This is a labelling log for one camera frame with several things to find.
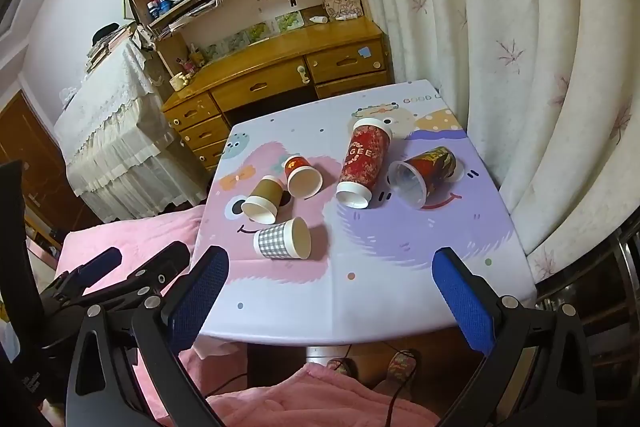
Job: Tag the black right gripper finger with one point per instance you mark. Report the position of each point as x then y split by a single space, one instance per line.
155 274

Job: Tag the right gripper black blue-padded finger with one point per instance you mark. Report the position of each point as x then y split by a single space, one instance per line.
192 301
536 369

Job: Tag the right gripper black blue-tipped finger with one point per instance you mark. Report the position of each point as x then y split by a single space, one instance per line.
95 267

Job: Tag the tall red paper cup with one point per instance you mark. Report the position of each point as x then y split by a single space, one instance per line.
366 152

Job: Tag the brown paper cup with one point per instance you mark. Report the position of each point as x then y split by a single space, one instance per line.
263 204

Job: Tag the grey checkered paper cup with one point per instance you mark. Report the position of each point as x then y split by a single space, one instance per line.
284 241

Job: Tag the small red white paper cup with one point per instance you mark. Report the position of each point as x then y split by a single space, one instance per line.
302 179

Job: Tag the clear plastic printed cup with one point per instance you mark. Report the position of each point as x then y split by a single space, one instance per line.
416 179

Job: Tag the pink blanket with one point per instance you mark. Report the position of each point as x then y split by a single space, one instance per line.
315 395

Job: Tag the patterned slipper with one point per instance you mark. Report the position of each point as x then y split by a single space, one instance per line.
403 366

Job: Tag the white lace cloth cover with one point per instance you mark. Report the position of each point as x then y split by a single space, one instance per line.
122 158

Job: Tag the cartoon printed tablecloth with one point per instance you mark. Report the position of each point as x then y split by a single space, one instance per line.
368 276

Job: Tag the wooden desk with drawers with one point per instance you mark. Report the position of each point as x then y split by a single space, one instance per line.
301 66

